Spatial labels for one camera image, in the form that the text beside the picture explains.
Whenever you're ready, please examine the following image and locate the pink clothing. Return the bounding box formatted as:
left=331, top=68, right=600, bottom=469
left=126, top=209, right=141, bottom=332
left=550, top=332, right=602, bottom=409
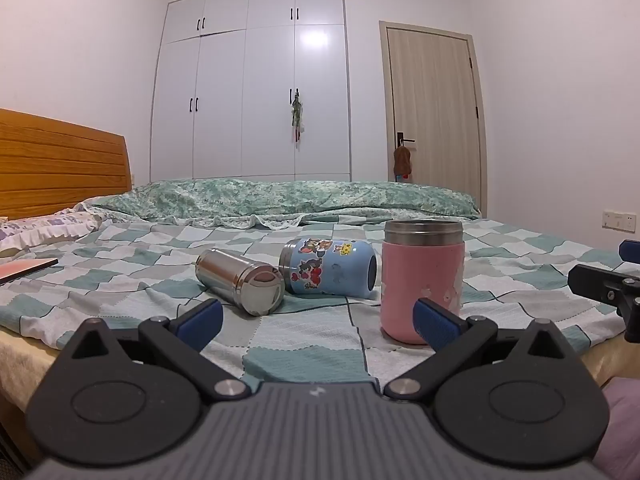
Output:
left=592, top=377, right=640, bottom=480

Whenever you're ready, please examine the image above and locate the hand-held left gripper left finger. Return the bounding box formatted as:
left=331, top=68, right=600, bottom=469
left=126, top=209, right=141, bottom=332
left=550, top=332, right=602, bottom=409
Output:
left=59, top=299, right=252, bottom=404

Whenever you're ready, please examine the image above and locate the checkered green bed sheet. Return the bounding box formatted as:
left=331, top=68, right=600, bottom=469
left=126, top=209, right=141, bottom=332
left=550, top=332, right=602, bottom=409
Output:
left=0, top=211, right=640, bottom=407

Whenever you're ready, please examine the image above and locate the brown hanging pouch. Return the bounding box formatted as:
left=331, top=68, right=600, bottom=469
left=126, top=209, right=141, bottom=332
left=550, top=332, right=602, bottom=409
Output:
left=393, top=144, right=414, bottom=181

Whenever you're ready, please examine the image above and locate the white wardrobe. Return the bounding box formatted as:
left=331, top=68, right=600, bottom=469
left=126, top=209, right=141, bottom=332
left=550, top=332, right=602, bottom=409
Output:
left=149, top=0, right=352, bottom=184

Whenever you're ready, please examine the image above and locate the green hanging ornament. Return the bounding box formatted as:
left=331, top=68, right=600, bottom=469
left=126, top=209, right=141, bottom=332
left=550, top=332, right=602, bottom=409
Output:
left=289, top=90, right=305, bottom=144

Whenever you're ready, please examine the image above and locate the green floral quilt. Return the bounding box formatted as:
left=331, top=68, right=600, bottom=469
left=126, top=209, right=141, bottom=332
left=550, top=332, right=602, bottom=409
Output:
left=81, top=178, right=481, bottom=231

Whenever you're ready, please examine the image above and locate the light wooden door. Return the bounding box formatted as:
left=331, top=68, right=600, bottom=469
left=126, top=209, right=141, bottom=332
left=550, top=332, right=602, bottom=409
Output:
left=378, top=20, right=489, bottom=219

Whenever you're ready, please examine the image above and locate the red flat book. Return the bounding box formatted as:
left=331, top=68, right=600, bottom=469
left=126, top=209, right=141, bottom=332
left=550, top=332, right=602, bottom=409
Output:
left=0, top=258, right=60, bottom=286

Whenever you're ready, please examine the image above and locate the white wall socket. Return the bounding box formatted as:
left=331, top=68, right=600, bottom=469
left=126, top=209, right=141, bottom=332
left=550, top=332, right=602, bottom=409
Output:
left=601, top=209, right=639, bottom=234

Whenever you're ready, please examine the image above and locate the purple floral pillow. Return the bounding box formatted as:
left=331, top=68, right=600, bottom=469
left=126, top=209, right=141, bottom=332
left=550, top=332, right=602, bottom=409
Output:
left=0, top=210, right=104, bottom=255

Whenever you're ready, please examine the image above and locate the pink cup with steel rim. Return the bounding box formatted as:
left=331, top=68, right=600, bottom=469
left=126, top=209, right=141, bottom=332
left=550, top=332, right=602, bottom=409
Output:
left=380, top=220, right=466, bottom=345

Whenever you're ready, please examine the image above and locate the silver steel cup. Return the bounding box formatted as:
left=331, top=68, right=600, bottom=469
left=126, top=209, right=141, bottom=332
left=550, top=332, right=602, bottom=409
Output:
left=195, top=248, right=286, bottom=317

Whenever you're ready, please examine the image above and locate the wooden bed headboard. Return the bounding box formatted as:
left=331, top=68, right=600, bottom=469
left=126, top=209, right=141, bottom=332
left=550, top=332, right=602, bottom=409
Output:
left=0, top=108, right=134, bottom=222

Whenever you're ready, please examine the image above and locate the blue cartoon sticker cup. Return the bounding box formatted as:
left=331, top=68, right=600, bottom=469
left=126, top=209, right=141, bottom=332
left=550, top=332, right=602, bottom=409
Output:
left=278, top=237, right=378, bottom=296

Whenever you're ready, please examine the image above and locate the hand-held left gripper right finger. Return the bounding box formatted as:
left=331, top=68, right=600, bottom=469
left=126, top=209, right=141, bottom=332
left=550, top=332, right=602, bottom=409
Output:
left=382, top=298, right=582, bottom=402

